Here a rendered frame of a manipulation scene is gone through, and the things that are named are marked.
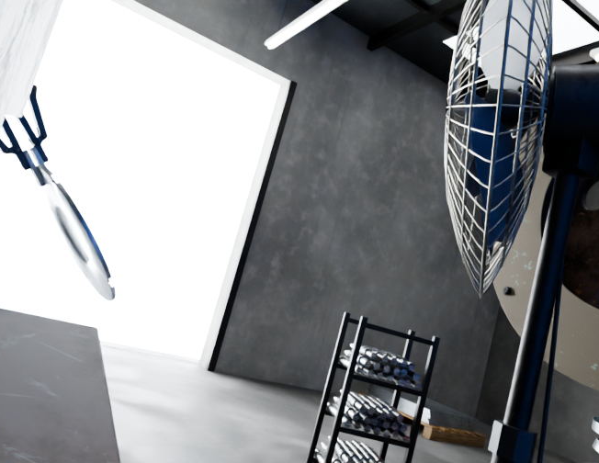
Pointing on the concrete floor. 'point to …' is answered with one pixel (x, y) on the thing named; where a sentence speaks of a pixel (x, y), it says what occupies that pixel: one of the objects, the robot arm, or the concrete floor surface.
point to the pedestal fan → (572, 97)
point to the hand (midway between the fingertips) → (37, 166)
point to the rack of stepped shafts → (345, 404)
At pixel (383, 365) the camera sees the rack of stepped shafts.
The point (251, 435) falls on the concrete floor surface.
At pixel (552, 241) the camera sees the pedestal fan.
